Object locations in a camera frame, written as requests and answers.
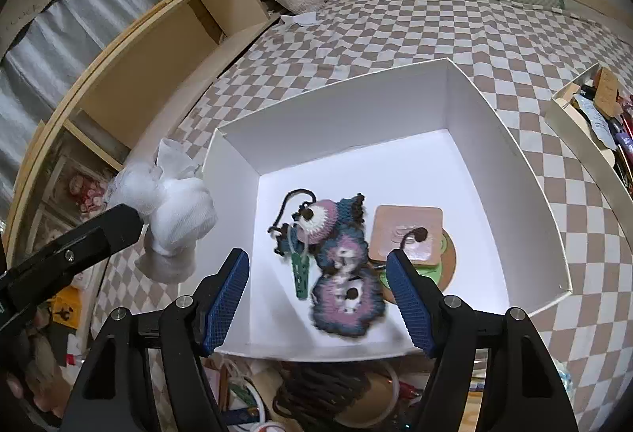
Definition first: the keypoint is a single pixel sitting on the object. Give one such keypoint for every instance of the blue brown crochet owl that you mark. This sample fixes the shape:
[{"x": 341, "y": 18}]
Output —
[{"x": 326, "y": 217}]

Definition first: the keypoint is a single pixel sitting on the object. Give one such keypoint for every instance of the white gauze bundle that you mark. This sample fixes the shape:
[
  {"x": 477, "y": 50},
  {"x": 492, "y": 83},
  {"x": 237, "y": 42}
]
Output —
[{"x": 173, "y": 214}]

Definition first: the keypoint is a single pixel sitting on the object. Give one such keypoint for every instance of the white cardboard box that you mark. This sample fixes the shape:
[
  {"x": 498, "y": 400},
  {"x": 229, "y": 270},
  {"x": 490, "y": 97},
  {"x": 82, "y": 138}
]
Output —
[{"x": 346, "y": 115}]

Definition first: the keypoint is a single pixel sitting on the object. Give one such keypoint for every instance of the round turtle coaster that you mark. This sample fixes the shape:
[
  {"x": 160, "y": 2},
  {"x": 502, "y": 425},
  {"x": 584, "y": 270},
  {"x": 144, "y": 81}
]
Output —
[{"x": 442, "y": 273}]

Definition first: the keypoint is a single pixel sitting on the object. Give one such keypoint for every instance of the framed doll display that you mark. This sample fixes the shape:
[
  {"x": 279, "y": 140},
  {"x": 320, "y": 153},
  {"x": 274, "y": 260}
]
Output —
[{"x": 79, "y": 184}]

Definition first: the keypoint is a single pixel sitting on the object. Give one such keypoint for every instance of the shallow white box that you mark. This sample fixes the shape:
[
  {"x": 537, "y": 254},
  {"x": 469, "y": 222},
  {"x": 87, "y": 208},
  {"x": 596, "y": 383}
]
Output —
[{"x": 583, "y": 150}]

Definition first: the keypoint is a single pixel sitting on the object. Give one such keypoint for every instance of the assorted small trinkets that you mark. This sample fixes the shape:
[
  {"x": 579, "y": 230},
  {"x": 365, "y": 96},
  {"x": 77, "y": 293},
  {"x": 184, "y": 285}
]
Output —
[{"x": 611, "y": 110}]

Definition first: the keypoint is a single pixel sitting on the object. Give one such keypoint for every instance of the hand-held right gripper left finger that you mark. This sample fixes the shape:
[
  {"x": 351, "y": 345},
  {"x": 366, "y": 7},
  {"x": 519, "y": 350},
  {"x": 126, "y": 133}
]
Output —
[{"x": 227, "y": 303}]

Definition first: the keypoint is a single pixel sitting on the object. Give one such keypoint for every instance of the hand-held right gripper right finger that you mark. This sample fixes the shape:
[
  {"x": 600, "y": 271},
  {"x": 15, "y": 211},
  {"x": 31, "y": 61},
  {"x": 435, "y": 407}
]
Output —
[{"x": 410, "y": 303}]

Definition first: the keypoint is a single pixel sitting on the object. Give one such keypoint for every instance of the checkered bed sheet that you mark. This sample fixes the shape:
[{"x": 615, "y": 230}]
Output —
[{"x": 395, "y": 31}]

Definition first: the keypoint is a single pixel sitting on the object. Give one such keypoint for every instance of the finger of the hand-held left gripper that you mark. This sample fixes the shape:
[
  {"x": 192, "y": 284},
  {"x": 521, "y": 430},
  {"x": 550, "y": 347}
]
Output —
[{"x": 74, "y": 254}]

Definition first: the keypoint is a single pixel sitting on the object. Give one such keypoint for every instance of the white paper scrap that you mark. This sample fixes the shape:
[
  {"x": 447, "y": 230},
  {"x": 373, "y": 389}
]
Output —
[{"x": 299, "y": 19}]

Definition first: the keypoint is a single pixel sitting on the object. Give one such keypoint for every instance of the square wooden coaster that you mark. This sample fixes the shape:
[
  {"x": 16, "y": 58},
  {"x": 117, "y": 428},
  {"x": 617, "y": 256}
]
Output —
[{"x": 395, "y": 219}]

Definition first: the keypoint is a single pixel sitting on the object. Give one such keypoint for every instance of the white rimmed round hoop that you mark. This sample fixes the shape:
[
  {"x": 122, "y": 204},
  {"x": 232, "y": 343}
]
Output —
[{"x": 381, "y": 397}]

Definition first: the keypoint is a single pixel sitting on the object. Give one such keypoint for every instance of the wooden bedside shelf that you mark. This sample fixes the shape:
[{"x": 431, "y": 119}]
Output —
[{"x": 163, "y": 66}]

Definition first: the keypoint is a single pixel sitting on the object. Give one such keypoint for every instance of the grey curtain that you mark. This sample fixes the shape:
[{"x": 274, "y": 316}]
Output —
[{"x": 99, "y": 6}]

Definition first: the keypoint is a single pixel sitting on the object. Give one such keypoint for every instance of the purple crochet piece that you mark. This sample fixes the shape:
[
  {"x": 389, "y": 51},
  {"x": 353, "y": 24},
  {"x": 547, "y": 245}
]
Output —
[
  {"x": 346, "y": 308},
  {"x": 343, "y": 254}
]

